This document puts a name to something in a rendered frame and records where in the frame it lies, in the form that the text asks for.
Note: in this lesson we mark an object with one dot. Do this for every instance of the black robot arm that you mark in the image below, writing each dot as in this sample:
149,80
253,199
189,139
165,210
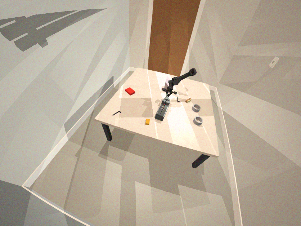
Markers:
175,80

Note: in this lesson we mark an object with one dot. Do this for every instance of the red rectangular block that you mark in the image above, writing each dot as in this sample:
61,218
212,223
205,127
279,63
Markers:
130,91

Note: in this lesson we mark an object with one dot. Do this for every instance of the grey short cylinder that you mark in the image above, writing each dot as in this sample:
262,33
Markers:
198,118
197,106

